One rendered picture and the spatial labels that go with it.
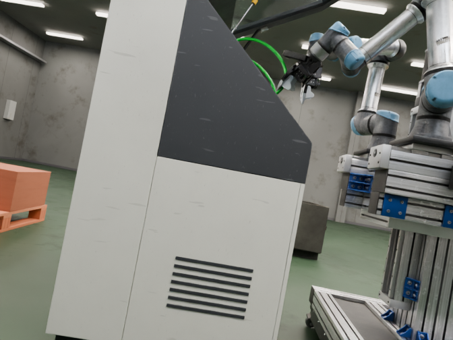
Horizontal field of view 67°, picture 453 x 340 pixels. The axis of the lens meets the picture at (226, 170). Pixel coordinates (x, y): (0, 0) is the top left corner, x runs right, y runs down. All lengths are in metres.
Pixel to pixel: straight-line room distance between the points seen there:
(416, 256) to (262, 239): 0.74
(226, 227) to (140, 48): 0.75
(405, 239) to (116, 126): 1.32
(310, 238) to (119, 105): 3.17
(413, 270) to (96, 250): 1.34
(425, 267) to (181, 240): 1.04
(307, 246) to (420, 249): 2.49
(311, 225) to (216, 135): 2.94
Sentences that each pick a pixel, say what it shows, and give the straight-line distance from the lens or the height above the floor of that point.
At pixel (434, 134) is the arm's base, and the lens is 1.51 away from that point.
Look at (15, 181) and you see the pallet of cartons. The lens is 3.27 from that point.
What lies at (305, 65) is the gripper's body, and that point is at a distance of 1.57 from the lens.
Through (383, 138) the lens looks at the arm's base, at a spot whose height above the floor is 1.11.
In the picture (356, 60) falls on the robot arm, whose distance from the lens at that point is 1.48.
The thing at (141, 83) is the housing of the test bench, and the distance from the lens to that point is 1.38.
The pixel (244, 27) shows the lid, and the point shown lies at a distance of 2.13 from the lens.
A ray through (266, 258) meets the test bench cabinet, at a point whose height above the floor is 0.48.
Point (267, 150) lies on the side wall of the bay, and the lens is 1.34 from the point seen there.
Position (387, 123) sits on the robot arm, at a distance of 2.00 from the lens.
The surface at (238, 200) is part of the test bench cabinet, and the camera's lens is 1.32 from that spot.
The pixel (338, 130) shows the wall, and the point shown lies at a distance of 12.26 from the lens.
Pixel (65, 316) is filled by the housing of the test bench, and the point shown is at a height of 0.15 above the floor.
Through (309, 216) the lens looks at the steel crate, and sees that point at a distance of 4.11.
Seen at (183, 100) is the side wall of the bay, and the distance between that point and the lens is 1.34.
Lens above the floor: 0.76
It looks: 1 degrees up
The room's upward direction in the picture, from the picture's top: 11 degrees clockwise
